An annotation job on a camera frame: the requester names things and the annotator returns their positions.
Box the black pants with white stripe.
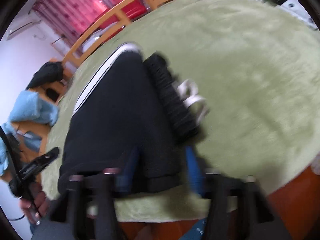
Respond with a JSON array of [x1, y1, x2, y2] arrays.
[[57, 43, 200, 194]]

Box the person's left hand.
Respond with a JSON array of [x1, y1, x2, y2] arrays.
[[18, 182, 50, 224]]

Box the wooden side shelf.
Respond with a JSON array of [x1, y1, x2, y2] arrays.
[[10, 58, 74, 161]]

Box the light blue towel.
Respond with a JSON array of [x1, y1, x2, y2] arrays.
[[1, 90, 59, 163]]

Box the black garment on shelf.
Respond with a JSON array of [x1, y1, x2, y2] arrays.
[[26, 61, 63, 90]]

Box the green bed blanket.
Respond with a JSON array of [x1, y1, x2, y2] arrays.
[[39, 0, 320, 223]]

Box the red box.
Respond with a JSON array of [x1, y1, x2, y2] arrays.
[[99, 0, 147, 29]]

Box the red striped curtain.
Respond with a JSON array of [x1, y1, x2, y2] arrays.
[[32, 0, 119, 46]]

